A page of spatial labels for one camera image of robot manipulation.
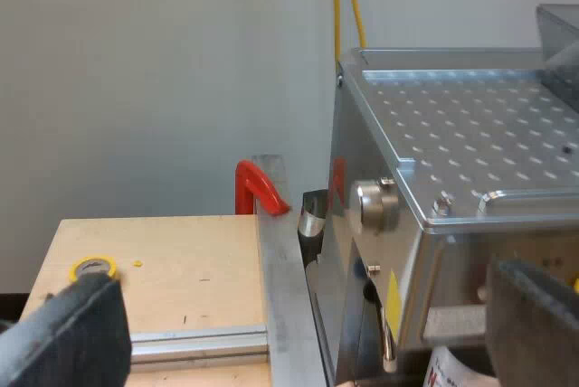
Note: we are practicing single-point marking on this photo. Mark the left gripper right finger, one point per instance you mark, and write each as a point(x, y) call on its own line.
point(534, 323)

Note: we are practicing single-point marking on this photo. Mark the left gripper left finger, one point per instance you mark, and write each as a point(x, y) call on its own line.
point(72, 337)

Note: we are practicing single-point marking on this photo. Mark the white mug with red and black print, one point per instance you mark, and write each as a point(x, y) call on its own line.
point(457, 369)

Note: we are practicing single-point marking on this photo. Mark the steel espresso machine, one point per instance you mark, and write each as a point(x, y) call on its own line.
point(452, 134)

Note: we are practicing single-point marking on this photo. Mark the roll of yellow tape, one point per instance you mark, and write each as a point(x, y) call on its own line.
point(79, 265)

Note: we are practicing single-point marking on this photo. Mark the red bent clamp lever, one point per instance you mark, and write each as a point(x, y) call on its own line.
point(253, 183)

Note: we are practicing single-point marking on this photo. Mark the clear bean box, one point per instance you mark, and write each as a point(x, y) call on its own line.
point(561, 39)

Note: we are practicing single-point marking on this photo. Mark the aluminium rail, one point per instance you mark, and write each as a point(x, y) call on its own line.
point(199, 342)
point(289, 296)

